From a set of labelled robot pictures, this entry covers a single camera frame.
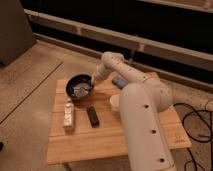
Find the white plastic cup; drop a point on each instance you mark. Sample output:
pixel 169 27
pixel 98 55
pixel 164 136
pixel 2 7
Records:
pixel 114 102

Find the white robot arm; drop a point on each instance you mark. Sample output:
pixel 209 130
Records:
pixel 140 103

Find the black rectangular block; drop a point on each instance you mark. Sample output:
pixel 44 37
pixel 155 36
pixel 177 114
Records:
pixel 91 112

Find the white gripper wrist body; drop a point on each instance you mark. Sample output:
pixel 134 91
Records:
pixel 99 75

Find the grey cabinet corner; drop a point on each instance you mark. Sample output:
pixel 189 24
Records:
pixel 16 35

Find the white shelf rail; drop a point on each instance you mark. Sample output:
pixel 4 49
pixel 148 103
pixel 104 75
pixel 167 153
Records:
pixel 155 48

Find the dark ceramic bowl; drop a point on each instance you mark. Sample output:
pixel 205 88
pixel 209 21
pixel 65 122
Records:
pixel 79 86

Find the blue grey sponge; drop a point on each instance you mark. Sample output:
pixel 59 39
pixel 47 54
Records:
pixel 119 82

